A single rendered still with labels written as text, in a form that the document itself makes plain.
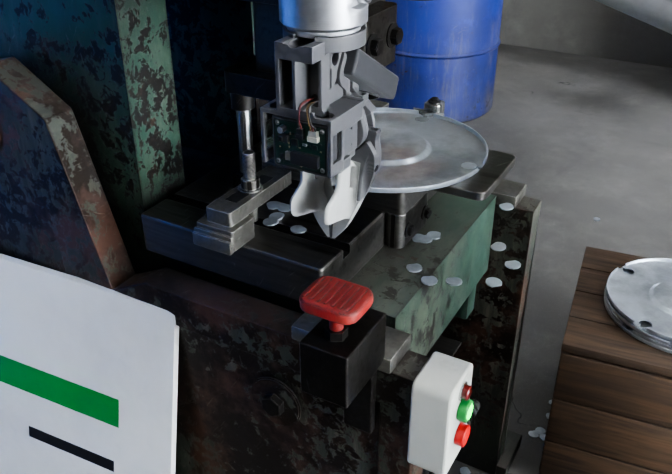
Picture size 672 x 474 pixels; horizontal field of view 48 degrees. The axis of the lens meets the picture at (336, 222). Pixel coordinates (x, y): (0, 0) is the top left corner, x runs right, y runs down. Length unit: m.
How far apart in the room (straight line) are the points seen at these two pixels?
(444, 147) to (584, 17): 3.35
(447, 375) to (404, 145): 0.35
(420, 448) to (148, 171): 0.54
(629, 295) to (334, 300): 0.89
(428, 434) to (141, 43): 0.63
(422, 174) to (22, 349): 0.71
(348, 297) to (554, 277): 1.55
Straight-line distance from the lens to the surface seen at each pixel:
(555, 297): 2.21
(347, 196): 0.71
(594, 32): 4.41
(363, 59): 0.68
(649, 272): 1.66
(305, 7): 0.62
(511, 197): 1.29
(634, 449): 1.58
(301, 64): 0.63
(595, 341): 1.48
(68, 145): 1.12
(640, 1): 0.77
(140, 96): 1.09
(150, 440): 1.22
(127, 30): 1.06
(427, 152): 1.07
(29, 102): 1.12
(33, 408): 1.37
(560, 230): 2.55
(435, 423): 0.92
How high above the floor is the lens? 1.21
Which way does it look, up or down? 29 degrees down
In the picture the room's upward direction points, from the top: straight up
